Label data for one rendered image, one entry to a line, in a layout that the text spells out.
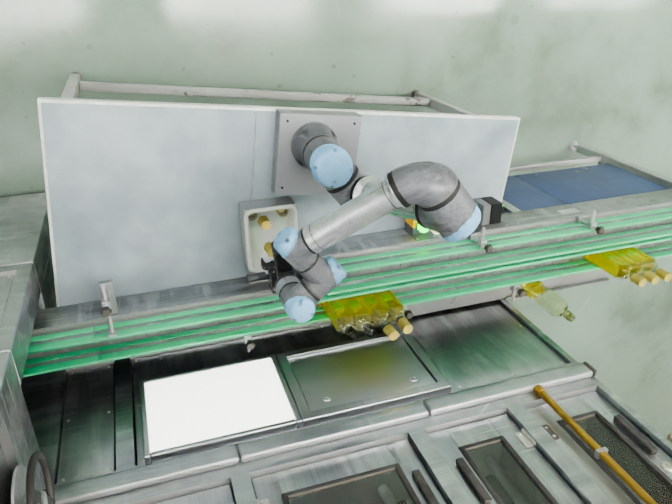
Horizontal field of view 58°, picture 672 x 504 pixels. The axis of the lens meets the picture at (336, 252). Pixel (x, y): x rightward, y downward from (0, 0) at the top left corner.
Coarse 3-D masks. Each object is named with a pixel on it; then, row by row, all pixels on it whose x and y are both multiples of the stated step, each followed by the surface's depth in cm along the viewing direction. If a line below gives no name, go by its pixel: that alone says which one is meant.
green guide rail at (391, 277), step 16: (576, 240) 233; (592, 240) 234; (608, 240) 233; (624, 240) 233; (640, 240) 234; (480, 256) 221; (496, 256) 222; (512, 256) 222; (528, 256) 221; (544, 256) 222; (384, 272) 211; (400, 272) 211; (416, 272) 211; (432, 272) 211; (448, 272) 211; (336, 288) 201; (352, 288) 201; (368, 288) 203
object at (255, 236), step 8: (256, 208) 192; (264, 208) 192; (272, 208) 193; (280, 208) 194; (288, 208) 195; (272, 216) 202; (288, 216) 202; (296, 216) 197; (248, 224) 200; (256, 224) 201; (272, 224) 203; (280, 224) 204; (288, 224) 204; (296, 224) 198; (248, 232) 194; (256, 232) 203; (264, 232) 204; (272, 232) 204; (248, 240) 195; (256, 240) 204; (264, 240) 205; (272, 240) 206; (248, 248) 196; (256, 248) 205; (248, 256) 197; (256, 256) 206; (248, 264) 199; (256, 264) 203
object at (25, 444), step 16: (0, 368) 137; (0, 384) 132; (16, 384) 144; (0, 400) 129; (16, 400) 141; (0, 416) 127; (16, 416) 139; (0, 432) 130; (16, 432) 137; (32, 432) 152; (0, 448) 130; (16, 448) 135; (32, 448) 149; (0, 464) 128; (16, 464) 135; (0, 480) 127; (0, 496) 125
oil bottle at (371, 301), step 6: (366, 294) 204; (372, 294) 204; (366, 300) 201; (372, 300) 201; (378, 300) 200; (366, 306) 198; (372, 306) 197; (378, 306) 197; (384, 306) 197; (372, 312) 194; (378, 312) 194; (384, 312) 194; (372, 318) 195; (378, 318) 193; (372, 324) 196; (378, 324) 194
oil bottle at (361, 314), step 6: (348, 300) 201; (354, 300) 201; (360, 300) 201; (348, 306) 198; (354, 306) 198; (360, 306) 198; (354, 312) 194; (360, 312) 194; (366, 312) 194; (354, 318) 193; (360, 318) 192; (366, 318) 192; (360, 324) 192; (360, 330) 193
